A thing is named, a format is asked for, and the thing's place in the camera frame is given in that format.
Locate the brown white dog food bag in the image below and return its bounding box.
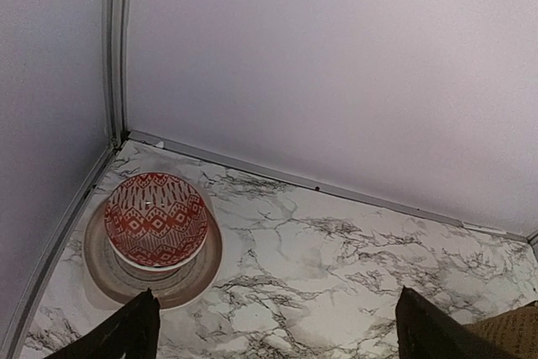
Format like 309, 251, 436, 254
465, 301, 538, 359

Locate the red patterned ceramic bowl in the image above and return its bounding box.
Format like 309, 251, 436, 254
103, 172, 209, 272

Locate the beige ceramic plate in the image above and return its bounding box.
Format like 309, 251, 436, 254
82, 190, 224, 312

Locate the left aluminium frame post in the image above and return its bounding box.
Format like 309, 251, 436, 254
102, 0, 129, 150

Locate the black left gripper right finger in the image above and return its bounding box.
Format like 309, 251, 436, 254
395, 287, 518, 359

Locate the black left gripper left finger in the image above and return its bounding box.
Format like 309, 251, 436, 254
49, 289, 161, 359

